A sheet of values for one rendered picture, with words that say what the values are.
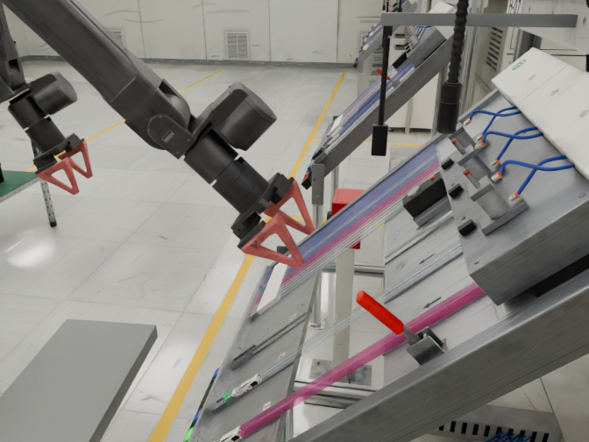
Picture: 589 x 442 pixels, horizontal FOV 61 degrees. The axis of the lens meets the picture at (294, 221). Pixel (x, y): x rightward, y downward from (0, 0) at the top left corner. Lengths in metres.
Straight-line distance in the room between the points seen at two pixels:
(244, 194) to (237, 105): 0.11
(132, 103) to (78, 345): 0.82
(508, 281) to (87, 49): 0.51
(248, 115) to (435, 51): 1.31
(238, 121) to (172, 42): 9.42
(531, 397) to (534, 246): 0.70
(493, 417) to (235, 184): 0.66
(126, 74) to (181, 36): 9.33
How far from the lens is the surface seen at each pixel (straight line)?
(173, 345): 2.24
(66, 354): 1.33
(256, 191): 0.66
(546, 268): 0.53
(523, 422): 1.07
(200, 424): 0.90
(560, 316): 0.51
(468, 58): 1.85
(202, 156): 0.65
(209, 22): 9.75
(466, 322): 0.58
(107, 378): 1.23
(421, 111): 5.25
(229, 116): 0.64
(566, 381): 1.26
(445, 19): 0.72
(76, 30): 0.64
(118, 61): 0.63
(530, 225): 0.52
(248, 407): 0.84
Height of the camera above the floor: 1.39
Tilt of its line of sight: 25 degrees down
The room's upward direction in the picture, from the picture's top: straight up
